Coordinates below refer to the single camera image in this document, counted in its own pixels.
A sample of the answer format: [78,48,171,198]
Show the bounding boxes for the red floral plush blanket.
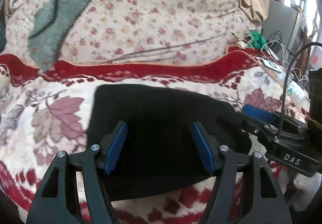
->
[1,48,321,223]

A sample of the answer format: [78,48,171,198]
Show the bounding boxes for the green cord bundle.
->
[247,30,265,50]

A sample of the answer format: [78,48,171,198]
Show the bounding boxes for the cream floral quilt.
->
[3,0,263,66]

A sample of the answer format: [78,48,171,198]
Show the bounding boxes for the grey-green fleece blanket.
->
[27,0,92,73]

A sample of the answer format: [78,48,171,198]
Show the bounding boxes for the thin black cable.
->
[276,41,322,140]

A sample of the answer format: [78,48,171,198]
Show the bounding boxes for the black pants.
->
[87,85,252,201]

